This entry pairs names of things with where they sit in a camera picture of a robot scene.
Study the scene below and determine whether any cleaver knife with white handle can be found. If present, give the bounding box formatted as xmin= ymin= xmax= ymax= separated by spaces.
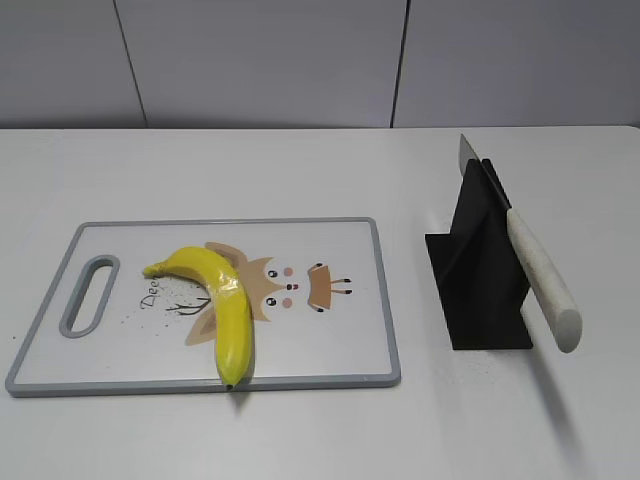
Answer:
xmin=458 ymin=134 xmax=583 ymax=353

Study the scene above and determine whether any yellow plastic banana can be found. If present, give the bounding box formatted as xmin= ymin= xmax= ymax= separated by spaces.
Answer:
xmin=143 ymin=246 xmax=253 ymax=389

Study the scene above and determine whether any white grey-rimmed cutting board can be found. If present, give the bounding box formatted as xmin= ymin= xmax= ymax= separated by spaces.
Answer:
xmin=5 ymin=217 xmax=401 ymax=397

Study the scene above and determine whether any black knife stand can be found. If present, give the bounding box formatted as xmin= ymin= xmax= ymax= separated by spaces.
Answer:
xmin=425 ymin=159 xmax=533 ymax=351

